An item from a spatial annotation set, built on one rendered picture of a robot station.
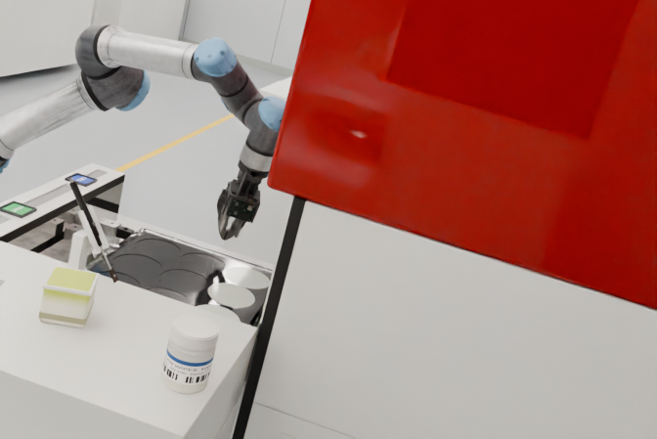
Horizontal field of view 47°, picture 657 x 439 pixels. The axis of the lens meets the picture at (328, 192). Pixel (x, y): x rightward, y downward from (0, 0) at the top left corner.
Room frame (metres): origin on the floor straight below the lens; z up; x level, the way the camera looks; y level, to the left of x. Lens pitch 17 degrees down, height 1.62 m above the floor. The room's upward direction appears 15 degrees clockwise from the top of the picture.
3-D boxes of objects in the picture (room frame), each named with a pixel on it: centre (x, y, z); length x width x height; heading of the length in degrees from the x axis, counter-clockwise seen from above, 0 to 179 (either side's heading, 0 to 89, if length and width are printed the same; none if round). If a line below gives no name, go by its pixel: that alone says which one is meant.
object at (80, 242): (1.22, 0.38, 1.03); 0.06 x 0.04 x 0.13; 83
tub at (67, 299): (1.09, 0.36, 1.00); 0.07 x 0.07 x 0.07; 11
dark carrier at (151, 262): (1.45, 0.24, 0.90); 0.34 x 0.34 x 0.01; 83
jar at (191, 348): (1.00, 0.14, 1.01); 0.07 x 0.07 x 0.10
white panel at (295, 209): (1.61, 0.00, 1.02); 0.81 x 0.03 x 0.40; 173
